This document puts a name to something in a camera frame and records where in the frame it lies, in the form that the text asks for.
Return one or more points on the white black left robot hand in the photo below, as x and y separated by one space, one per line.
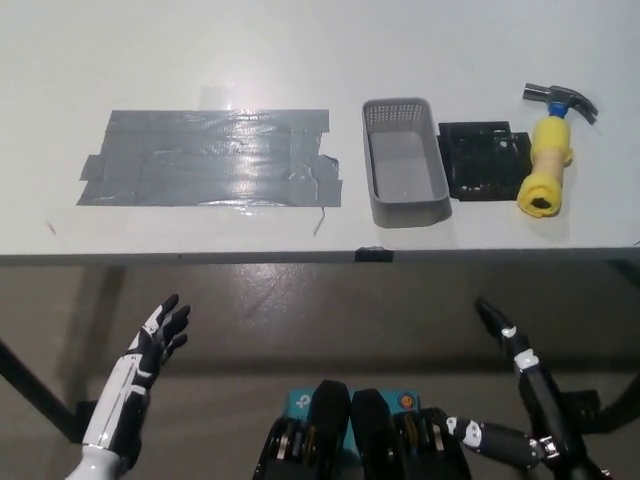
135 385

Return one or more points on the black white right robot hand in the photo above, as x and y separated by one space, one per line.
542 395

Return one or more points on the hammer with yellow sponge grip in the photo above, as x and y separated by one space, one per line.
550 145

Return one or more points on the black table leg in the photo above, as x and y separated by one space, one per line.
35 390
622 407

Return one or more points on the long clear tape strip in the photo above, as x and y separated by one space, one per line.
175 220

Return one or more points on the black table clamp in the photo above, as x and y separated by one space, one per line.
374 255

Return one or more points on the grey perforated plastic basket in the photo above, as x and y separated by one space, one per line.
407 170

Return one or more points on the grey duct tape patch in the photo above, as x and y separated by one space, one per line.
200 160

